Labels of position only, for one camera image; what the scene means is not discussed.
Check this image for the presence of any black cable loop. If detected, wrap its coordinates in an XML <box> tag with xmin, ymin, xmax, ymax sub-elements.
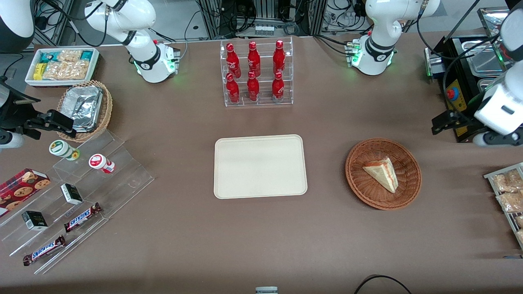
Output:
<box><xmin>353</xmin><ymin>275</ymin><xmax>413</xmax><ymax>294</ymax></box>

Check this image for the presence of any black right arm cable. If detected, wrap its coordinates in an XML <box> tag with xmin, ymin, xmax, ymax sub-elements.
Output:
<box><xmin>39</xmin><ymin>0</ymin><xmax>109</xmax><ymax>47</ymax></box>

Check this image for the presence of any red cola bottle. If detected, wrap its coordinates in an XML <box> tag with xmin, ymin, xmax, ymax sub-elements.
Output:
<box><xmin>272</xmin><ymin>71</ymin><xmax>285</xmax><ymax>102</ymax></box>
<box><xmin>226</xmin><ymin>42</ymin><xmax>241</xmax><ymax>78</ymax></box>
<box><xmin>226</xmin><ymin>73</ymin><xmax>240</xmax><ymax>103</ymax></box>
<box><xmin>247</xmin><ymin>41</ymin><xmax>261</xmax><ymax>77</ymax></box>
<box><xmin>273</xmin><ymin>40</ymin><xmax>286</xmax><ymax>76</ymax></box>
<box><xmin>247</xmin><ymin>71</ymin><xmax>260</xmax><ymax>102</ymax></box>

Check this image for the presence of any tray of packaged pastries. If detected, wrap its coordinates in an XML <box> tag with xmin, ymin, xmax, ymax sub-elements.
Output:
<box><xmin>484</xmin><ymin>163</ymin><xmax>523</xmax><ymax>249</ymax></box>

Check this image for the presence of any red lid yogurt bottle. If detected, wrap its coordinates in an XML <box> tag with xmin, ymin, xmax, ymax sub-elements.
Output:
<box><xmin>89</xmin><ymin>154</ymin><xmax>116</xmax><ymax>174</ymax></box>

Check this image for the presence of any clear acrylic stepped stand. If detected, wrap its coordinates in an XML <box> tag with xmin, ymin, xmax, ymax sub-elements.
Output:
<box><xmin>0</xmin><ymin>130</ymin><xmax>155</xmax><ymax>275</ymax></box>

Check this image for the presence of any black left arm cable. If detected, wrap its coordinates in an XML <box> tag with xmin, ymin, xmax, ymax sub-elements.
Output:
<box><xmin>417</xmin><ymin>0</ymin><xmax>504</xmax><ymax>123</ymax></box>

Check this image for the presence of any green lid yogurt bottle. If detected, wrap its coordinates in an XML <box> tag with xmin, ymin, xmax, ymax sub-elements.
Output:
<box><xmin>49</xmin><ymin>140</ymin><xmax>80</xmax><ymax>161</ymax></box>

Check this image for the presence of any aluminium frame equipment rack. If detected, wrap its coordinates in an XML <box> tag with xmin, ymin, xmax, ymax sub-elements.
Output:
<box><xmin>196</xmin><ymin>0</ymin><xmax>327</xmax><ymax>39</ymax></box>

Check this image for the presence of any light tan wicker basket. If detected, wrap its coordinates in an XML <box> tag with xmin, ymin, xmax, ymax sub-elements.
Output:
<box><xmin>56</xmin><ymin>80</ymin><xmax>113</xmax><ymax>143</ymax></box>

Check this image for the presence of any cream rectangular tray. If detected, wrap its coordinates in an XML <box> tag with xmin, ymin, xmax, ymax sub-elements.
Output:
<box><xmin>214</xmin><ymin>134</ymin><xmax>308</xmax><ymax>200</ymax></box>

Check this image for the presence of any red tartan cookie box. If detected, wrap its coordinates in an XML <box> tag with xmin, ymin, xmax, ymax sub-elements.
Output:
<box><xmin>0</xmin><ymin>168</ymin><xmax>51</xmax><ymax>217</ymax></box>

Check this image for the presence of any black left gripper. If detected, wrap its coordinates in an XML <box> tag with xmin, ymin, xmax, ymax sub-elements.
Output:
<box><xmin>431</xmin><ymin>110</ymin><xmax>477</xmax><ymax>136</ymax></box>

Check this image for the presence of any white rectangular snack bin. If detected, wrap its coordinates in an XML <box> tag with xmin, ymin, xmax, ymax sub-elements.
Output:
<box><xmin>25</xmin><ymin>48</ymin><xmax>100</xmax><ymax>87</ymax></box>

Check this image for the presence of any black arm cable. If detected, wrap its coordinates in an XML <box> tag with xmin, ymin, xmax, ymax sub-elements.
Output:
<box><xmin>39</xmin><ymin>0</ymin><xmax>109</xmax><ymax>47</ymax></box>
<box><xmin>417</xmin><ymin>0</ymin><xmax>504</xmax><ymax>123</ymax></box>

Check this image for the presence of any Snickers chocolate bar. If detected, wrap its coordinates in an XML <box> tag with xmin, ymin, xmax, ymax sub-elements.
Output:
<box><xmin>22</xmin><ymin>235</ymin><xmax>66</xmax><ymax>266</ymax></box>
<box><xmin>64</xmin><ymin>203</ymin><xmax>103</xmax><ymax>233</ymax></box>

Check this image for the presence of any brown round wicker basket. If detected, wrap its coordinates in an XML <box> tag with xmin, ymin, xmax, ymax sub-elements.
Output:
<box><xmin>345</xmin><ymin>138</ymin><xmax>422</xmax><ymax>211</ymax></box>

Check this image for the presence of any aluminium foil container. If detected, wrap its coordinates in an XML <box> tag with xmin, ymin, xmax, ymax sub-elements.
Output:
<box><xmin>63</xmin><ymin>85</ymin><xmax>103</xmax><ymax>132</ymax></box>

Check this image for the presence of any clear acrylic bottle rack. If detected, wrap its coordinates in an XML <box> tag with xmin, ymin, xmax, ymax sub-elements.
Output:
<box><xmin>220</xmin><ymin>37</ymin><xmax>294</xmax><ymax>107</ymax></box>

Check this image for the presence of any triangle sandwich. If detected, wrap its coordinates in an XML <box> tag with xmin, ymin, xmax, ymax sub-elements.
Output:
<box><xmin>362</xmin><ymin>157</ymin><xmax>399</xmax><ymax>194</ymax></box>

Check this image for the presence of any small black box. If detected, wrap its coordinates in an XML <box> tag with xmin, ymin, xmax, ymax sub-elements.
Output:
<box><xmin>60</xmin><ymin>183</ymin><xmax>83</xmax><ymax>205</ymax></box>
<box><xmin>22</xmin><ymin>211</ymin><xmax>48</xmax><ymax>231</ymax></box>

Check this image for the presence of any stainless steel pan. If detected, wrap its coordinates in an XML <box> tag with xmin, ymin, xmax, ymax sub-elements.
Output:
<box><xmin>460</xmin><ymin>39</ymin><xmax>512</xmax><ymax>77</ymax></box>

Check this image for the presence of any clear bag of crackers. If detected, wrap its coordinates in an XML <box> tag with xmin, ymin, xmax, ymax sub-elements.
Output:
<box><xmin>43</xmin><ymin>60</ymin><xmax>90</xmax><ymax>80</ymax></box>
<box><xmin>57</xmin><ymin>50</ymin><xmax>82</xmax><ymax>63</ymax></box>

